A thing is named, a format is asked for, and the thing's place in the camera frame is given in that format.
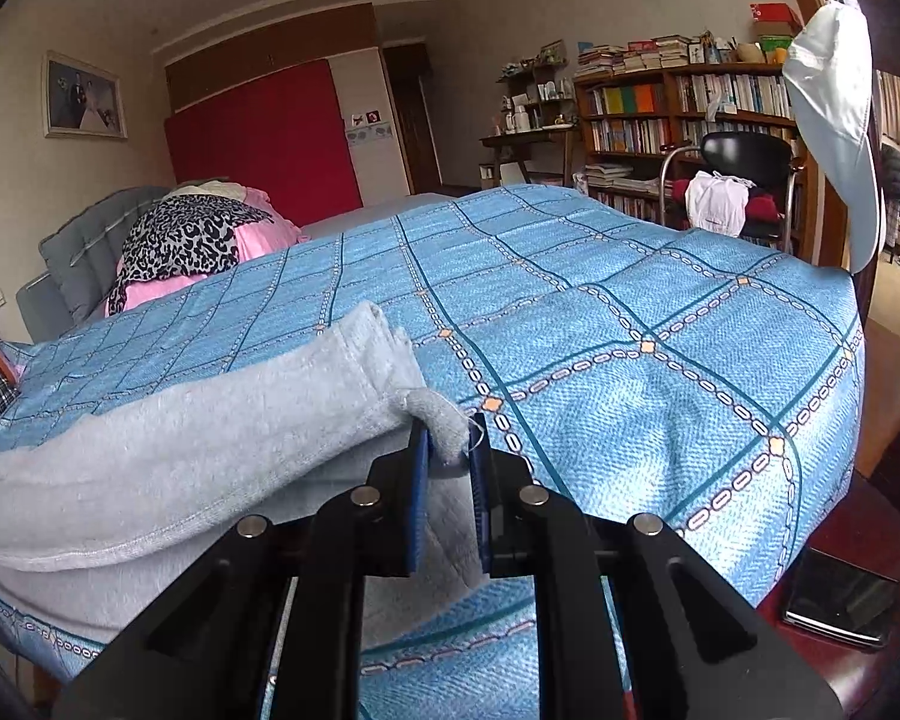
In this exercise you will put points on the dark wooden nightstand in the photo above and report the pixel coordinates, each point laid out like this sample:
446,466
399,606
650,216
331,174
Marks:
832,682

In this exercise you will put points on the wooden desk shelf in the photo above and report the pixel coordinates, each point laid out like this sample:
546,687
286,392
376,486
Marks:
540,94

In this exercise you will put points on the wooden bookshelf with books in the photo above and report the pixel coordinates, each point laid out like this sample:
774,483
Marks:
645,127

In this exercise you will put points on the dark wooden door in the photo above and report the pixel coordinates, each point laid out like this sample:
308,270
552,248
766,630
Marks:
409,120

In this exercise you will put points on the red cloth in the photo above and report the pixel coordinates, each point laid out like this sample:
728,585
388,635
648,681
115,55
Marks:
765,208

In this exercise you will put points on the red cardboard box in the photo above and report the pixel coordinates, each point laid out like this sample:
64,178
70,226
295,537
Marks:
772,15

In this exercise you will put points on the framed wall photo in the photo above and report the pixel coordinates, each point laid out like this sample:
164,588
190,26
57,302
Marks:
85,96

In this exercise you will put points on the white cap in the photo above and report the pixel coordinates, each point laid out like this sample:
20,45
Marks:
832,127

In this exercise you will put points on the grey padded headboard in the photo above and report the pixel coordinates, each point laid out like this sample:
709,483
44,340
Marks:
82,255

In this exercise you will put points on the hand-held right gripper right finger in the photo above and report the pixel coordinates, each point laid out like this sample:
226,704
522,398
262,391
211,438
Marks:
482,499

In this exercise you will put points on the blue checked blanket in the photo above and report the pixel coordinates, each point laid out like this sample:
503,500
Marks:
607,300

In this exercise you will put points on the brown wooden top cabinet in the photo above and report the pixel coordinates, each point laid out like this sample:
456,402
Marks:
270,45

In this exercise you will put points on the grey bed sheet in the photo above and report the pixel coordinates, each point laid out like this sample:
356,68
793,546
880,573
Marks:
375,214

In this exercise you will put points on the white wardrobe door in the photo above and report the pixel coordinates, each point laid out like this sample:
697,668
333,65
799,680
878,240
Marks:
367,97

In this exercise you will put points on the red wardrobe panel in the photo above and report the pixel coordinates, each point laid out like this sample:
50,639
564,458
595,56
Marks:
270,135

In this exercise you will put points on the stack of books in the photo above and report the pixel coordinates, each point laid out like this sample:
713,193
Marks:
630,56

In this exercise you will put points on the grey fleece pants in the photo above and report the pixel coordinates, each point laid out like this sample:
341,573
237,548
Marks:
195,450

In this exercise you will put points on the black smartphone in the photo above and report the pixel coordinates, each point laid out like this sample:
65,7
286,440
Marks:
840,600

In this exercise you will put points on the cream cloth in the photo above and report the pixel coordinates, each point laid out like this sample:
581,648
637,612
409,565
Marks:
210,187

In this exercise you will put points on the wooden desk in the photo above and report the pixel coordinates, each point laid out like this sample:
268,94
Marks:
529,139

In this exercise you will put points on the white garment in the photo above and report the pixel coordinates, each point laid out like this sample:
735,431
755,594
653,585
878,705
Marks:
716,202

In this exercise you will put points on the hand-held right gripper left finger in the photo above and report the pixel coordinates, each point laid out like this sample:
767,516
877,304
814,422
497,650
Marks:
418,499

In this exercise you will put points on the leopard print cloth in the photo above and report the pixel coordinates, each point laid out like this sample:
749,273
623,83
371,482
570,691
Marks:
187,232

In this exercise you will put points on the black office chair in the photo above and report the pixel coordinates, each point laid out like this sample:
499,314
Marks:
750,154

